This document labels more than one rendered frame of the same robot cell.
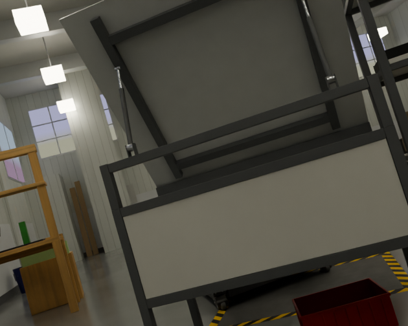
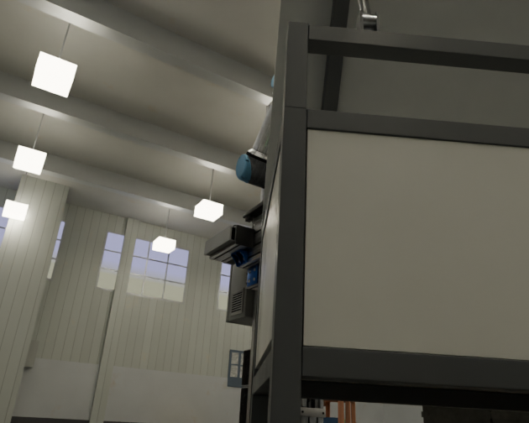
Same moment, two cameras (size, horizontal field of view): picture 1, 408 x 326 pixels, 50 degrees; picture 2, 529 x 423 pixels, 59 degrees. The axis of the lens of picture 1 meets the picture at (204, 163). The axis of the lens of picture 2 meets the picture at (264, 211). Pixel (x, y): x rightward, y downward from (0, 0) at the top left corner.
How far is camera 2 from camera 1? 1.47 m
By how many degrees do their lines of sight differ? 26
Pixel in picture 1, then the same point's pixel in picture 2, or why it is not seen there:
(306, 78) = not seen: outside the picture
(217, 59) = (494, 25)
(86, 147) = (9, 268)
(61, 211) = not seen: outside the picture
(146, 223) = (363, 160)
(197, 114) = (411, 104)
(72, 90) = (33, 198)
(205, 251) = (506, 271)
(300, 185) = not seen: outside the picture
